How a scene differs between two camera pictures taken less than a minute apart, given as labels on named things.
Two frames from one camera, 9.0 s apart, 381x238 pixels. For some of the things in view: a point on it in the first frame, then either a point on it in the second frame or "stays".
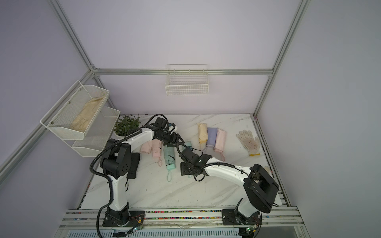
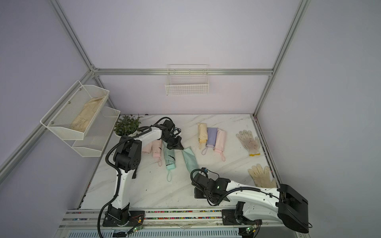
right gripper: (184, 167) to (198, 193)
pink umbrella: (157, 146) stays
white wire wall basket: (184, 80) stays
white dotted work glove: (253, 145) stays
